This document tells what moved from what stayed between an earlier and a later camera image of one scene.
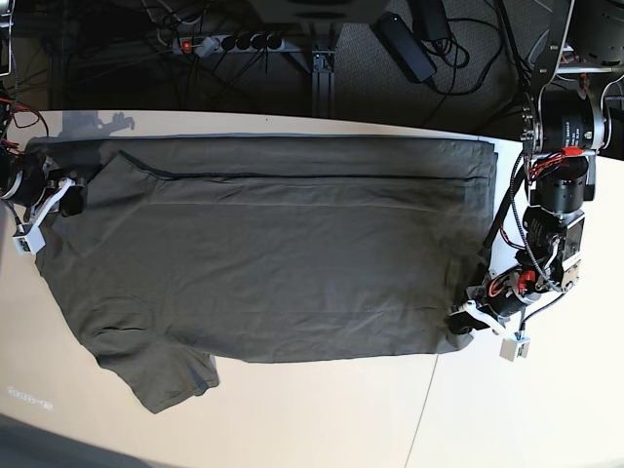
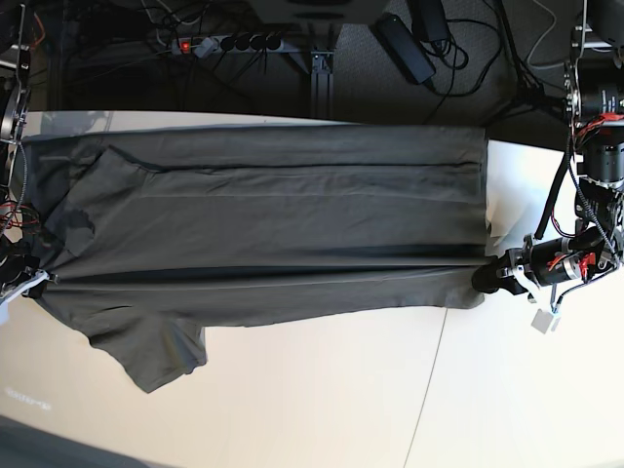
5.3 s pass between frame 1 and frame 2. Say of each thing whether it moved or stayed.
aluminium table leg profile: stayed
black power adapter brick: stayed
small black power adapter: stayed
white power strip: stayed
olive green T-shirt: moved
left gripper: moved
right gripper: moved
